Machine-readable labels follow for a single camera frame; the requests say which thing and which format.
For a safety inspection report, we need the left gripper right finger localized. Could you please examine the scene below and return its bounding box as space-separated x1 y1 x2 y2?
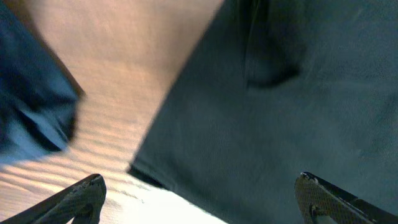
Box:
294 172 397 224

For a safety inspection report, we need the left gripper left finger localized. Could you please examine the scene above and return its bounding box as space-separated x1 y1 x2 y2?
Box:
1 174 106 224

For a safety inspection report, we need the black polo shirt with logo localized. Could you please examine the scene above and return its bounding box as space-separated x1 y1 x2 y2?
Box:
129 0 397 223

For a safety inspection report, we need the navy blue garment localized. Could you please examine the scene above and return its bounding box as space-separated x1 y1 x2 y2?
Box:
1 1 82 165

